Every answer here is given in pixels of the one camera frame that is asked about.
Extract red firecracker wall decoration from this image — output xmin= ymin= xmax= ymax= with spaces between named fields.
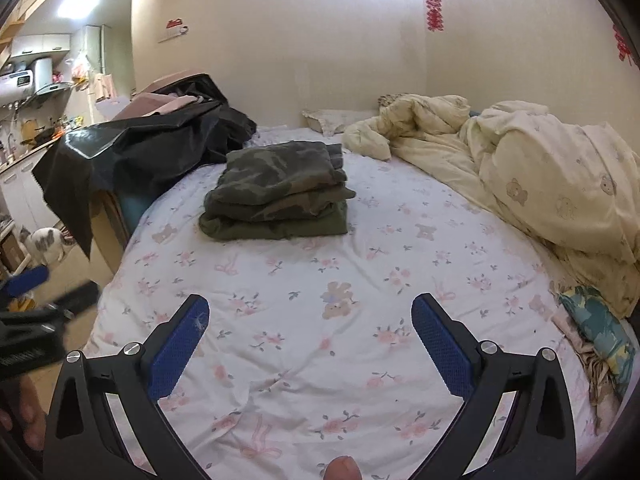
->
xmin=612 ymin=25 xmax=633 ymax=68
xmin=425 ymin=0 xmax=446 ymax=33

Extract person's right hand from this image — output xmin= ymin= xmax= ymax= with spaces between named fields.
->
xmin=322 ymin=456 xmax=362 ymax=480

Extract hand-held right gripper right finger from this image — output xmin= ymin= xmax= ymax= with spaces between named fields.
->
xmin=410 ymin=292 xmax=578 ymax=480

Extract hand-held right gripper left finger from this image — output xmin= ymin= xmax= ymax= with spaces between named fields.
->
xmin=42 ymin=294 xmax=211 ymax=480

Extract camouflage pants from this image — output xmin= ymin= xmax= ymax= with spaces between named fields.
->
xmin=204 ymin=141 xmax=357 ymax=223

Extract white wall cabinets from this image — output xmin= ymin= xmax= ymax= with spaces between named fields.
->
xmin=10 ymin=32 xmax=73 ymax=58

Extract cream bear-print duvet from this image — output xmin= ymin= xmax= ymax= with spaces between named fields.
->
xmin=342 ymin=94 xmax=640 ymax=318

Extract floral bed sheet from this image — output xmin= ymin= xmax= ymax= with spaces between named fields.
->
xmin=82 ymin=122 xmax=608 ymax=480

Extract teal patterned cloth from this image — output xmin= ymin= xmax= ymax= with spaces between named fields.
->
xmin=557 ymin=285 xmax=637 ymax=401

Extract green folded garment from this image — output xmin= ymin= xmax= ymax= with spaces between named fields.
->
xmin=199 ymin=200 xmax=349 ymax=242

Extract pink garment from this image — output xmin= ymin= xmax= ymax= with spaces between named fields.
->
xmin=111 ymin=74 xmax=201 ymax=121

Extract range hood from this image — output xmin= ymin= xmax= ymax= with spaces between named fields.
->
xmin=22 ymin=82 xmax=75 ymax=108

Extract pink beige cloth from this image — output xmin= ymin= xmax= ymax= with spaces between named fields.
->
xmin=550 ymin=305 xmax=623 ymax=436

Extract white grey cat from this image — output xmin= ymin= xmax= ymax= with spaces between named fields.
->
xmin=20 ymin=227 xmax=76 ymax=266

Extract white frilled pillow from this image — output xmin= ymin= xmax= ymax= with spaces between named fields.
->
xmin=301 ymin=108 xmax=376 ymax=137

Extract ceiling light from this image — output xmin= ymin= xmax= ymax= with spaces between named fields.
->
xmin=57 ymin=0 xmax=98 ymax=18

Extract white kitchen cabinets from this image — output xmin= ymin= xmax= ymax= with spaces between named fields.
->
xmin=0 ymin=157 xmax=66 ymax=241

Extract cardboard box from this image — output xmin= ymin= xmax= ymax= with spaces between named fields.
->
xmin=0 ymin=230 xmax=31 ymax=273

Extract white water heater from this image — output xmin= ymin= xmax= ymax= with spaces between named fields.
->
xmin=0 ymin=57 xmax=53 ymax=103

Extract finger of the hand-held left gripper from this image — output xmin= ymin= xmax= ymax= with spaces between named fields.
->
xmin=47 ymin=280 xmax=100 ymax=318
xmin=0 ymin=266 xmax=50 ymax=301

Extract person's left hand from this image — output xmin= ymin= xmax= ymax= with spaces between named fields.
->
xmin=0 ymin=375 xmax=48 ymax=456

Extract black draped cloth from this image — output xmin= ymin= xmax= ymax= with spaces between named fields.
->
xmin=31 ymin=97 xmax=258 ymax=261

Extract beige wooden cabinet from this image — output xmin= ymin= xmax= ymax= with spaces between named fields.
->
xmin=90 ymin=195 xmax=132 ymax=278

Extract teal cushion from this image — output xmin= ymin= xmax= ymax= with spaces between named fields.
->
xmin=117 ymin=192 xmax=158 ymax=236

